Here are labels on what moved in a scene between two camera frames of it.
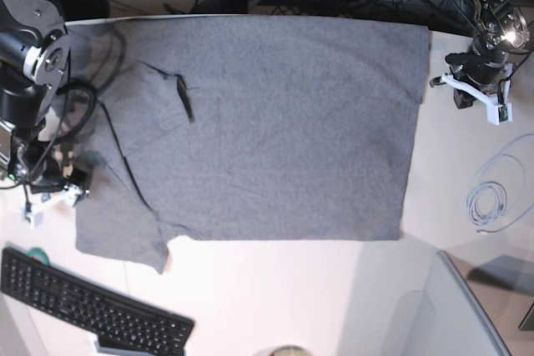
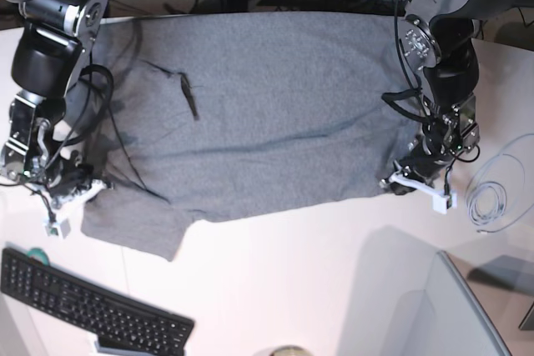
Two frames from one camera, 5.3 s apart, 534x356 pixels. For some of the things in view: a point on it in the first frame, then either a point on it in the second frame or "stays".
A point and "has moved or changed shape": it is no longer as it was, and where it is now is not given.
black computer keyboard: x=122 y=325 stays
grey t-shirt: x=247 y=130 has moved or changed shape
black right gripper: x=480 y=67 -> x=426 y=159
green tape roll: x=39 y=254 stays
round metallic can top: x=289 y=350 stays
